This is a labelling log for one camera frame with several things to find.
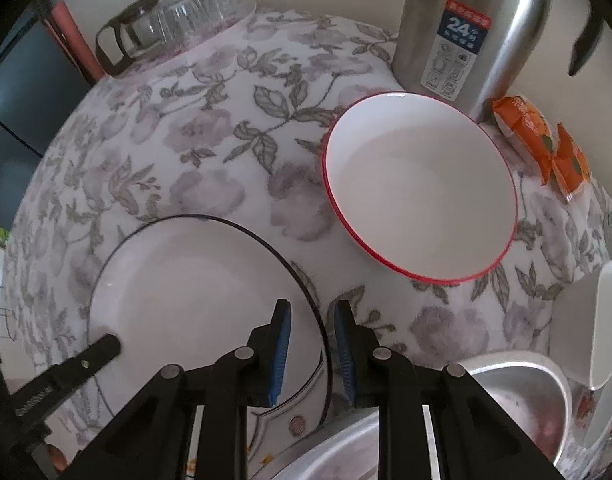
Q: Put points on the red-rimmed white bowl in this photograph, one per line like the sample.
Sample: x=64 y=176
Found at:
x=420 y=185

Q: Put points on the plain white bowl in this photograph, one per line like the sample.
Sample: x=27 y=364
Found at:
x=605 y=320

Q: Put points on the white plate with black rim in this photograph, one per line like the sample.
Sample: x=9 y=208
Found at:
x=186 y=285

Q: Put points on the stainless steel thermos jug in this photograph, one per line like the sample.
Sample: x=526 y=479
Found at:
x=435 y=10

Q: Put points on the pink board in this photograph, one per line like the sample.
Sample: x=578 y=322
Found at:
x=76 y=45

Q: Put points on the metal basin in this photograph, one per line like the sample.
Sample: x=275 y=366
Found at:
x=510 y=395

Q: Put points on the floral tablecloth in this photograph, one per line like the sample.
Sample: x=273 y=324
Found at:
x=211 y=160

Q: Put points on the orange snack packet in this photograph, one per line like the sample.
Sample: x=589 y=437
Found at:
x=525 y=125
x=570 y=165

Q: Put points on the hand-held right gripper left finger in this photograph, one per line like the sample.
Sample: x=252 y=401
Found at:
x=281 y=355

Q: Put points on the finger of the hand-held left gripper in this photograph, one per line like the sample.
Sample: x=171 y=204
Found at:
x=88 y=360

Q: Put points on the dark cabinet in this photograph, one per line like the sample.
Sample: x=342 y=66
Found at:
x=16 y=110

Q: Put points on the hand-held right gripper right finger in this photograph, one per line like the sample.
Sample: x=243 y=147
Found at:
x=343 y=355

